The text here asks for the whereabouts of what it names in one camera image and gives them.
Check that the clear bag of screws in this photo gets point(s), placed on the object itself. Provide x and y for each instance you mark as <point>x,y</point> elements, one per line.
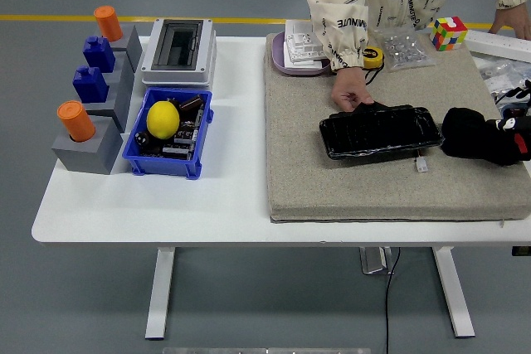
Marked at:
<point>404,49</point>

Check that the grey holder block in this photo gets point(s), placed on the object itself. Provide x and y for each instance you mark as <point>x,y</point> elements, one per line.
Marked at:
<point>123,70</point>
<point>87,157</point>
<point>132,45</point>
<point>120,107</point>

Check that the black round capacitor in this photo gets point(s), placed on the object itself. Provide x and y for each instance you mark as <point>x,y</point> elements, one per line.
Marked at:
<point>142,139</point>

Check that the person's right hand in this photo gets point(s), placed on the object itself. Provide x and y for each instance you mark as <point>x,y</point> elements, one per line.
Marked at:
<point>348,93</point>

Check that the dark circuit board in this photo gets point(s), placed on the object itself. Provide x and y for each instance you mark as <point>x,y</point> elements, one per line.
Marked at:
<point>186,138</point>

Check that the blue plastic bin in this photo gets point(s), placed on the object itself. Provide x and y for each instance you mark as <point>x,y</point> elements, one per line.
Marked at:
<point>166,165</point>

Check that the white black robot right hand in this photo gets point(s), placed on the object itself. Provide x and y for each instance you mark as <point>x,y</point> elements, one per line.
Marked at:
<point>518,95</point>

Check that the brown cylindrical capacitor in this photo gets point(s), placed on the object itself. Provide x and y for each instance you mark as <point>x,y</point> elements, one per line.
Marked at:
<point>191,103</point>

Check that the multicolour puzzle cube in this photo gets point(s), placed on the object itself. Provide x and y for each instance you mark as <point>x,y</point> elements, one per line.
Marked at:
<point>448,35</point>

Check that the clear plastic parts bags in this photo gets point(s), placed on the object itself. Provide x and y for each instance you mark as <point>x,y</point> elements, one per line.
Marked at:
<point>498,76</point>

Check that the white power strip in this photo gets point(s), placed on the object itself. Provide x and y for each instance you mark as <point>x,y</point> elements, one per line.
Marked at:
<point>498,45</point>

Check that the black table control panel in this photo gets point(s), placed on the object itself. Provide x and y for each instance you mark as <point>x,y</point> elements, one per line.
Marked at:
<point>522,251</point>

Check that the white table leg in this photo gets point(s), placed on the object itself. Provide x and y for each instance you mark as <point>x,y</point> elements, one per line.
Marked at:
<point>454,292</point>
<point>159,292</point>

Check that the metal bracket under table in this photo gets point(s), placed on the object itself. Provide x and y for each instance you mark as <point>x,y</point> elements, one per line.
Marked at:
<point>373,260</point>

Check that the blue bottle-shaped block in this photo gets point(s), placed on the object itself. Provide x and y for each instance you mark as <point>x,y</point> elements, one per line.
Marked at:
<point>90,84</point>
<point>98,53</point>

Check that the white grey electrical enclosure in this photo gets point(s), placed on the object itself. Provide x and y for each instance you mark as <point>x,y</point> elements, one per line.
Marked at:
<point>147,68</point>

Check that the white switch plates stack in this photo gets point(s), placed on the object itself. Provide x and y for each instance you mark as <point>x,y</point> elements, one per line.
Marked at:
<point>300,45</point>

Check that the yellow tape measure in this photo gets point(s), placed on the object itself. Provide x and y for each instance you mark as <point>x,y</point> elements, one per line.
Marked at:
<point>373,56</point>

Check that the yellow lemon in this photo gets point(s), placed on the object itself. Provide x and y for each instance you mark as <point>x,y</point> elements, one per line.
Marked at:
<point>163,119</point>

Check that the person's left hand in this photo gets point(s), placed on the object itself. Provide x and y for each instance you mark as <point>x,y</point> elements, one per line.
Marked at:
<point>516,22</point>

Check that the black glossy panel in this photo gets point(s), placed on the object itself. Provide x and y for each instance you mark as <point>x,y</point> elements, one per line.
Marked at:
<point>377,134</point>

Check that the black rag with bear face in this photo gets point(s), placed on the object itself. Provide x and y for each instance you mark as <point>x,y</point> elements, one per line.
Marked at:
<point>469,134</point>

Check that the purple tray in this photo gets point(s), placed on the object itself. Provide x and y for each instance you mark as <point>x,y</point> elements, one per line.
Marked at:
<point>278,57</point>

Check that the orange cylinder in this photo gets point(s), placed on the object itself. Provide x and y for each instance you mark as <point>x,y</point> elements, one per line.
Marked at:
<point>76,122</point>
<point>108,24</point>

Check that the person's right forearm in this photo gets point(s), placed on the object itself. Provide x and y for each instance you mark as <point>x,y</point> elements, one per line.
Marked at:
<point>340,35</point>

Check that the grey-brown mat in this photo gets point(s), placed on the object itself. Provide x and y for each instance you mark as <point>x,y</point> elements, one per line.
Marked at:
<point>352,192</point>

